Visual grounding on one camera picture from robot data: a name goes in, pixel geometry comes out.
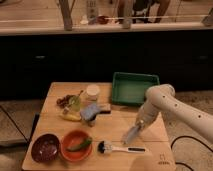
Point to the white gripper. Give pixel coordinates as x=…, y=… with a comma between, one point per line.
x=146, y=116

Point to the grey-blue towel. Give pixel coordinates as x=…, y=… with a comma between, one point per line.
x=131, y=134

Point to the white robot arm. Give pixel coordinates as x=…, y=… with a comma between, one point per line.
x=161, y=98

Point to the green plastic tray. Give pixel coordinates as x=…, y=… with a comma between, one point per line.
x=129, y=88

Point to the brown block toy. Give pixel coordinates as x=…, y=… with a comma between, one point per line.
x=105, y=108

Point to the blue sponge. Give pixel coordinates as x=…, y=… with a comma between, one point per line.
x=90, y=112

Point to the green pepper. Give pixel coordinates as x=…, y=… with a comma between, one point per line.
x=86, y=142

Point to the yellow banana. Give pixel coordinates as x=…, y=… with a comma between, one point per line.
x=71, y=117

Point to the green pear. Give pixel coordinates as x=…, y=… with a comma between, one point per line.
x=75, y=103

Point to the orange bowl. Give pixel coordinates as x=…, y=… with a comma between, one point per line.
x=73, y=138

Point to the dark red grapes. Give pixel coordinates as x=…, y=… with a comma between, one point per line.
x=64, y=101

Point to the dark purple bowl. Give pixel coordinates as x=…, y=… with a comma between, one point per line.
x=45, y=148

